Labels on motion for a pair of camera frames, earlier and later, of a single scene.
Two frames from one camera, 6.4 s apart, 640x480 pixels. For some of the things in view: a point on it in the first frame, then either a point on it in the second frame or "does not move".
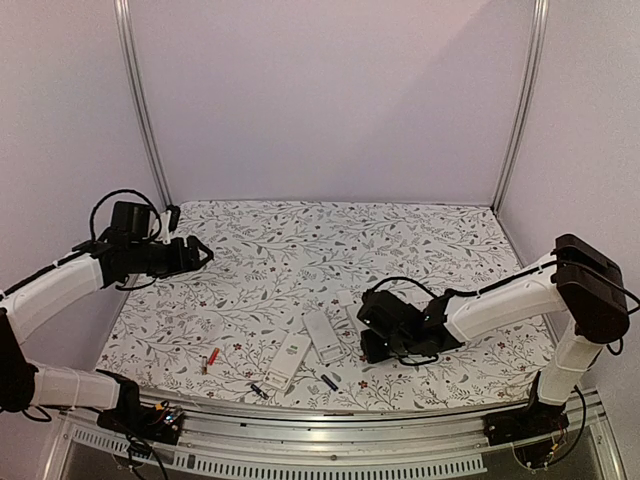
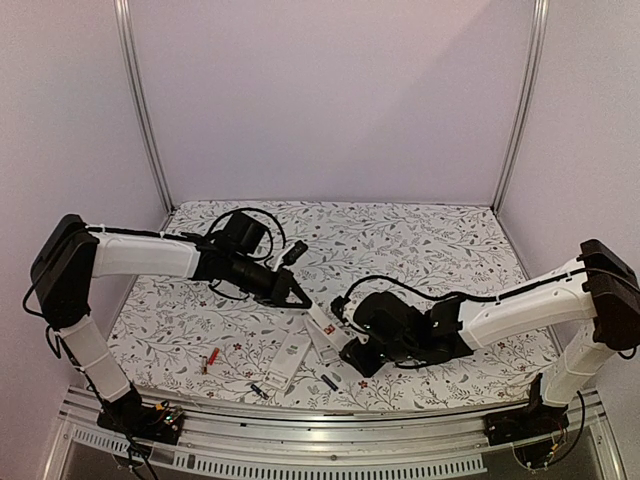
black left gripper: (181, 262) to (280, 288)
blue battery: (329, 382) does not move
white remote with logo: (287, 361) does not move
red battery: (214, 355) does not move
